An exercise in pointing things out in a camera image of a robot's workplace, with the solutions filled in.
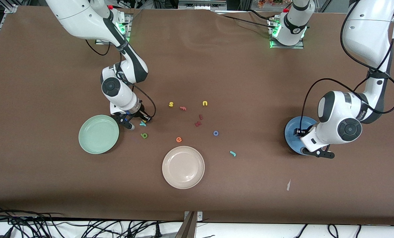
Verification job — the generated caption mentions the blue round plate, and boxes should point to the blue round plate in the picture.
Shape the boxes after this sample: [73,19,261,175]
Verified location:
[285,116,318,156]

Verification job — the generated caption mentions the pale green round plate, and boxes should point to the pale green round plate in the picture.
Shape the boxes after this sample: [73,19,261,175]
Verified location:
[78,115,120,154]

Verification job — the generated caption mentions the beige round plate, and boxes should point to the beige round plate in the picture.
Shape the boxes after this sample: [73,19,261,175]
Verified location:
[162,146,205,189]

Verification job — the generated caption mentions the orange artificial flowers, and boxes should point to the orange artificial flowers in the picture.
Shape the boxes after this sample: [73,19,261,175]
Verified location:
[258,0,285,8]

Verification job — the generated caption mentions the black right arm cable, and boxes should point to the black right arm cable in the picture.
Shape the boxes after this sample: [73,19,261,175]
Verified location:
[85,39,157,120]

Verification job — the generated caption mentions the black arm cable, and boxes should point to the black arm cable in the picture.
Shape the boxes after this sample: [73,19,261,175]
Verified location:
[85,39,157,120]
[301,0,394,133]

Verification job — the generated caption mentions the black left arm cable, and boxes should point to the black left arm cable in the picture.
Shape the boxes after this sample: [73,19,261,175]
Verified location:
[301,0,394,133]

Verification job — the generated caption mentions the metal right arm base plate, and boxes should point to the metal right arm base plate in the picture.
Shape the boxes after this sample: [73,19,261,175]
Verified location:
[95,13,133,45]

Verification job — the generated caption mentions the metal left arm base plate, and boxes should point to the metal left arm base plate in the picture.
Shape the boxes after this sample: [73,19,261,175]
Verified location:
[267,16,305,49]

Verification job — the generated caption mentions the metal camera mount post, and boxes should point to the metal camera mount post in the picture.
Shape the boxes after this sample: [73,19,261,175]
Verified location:
[174,211,204,238]

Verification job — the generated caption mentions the black base supply cable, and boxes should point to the black base supply cable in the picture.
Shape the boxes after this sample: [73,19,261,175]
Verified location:
[217,9,285,30]

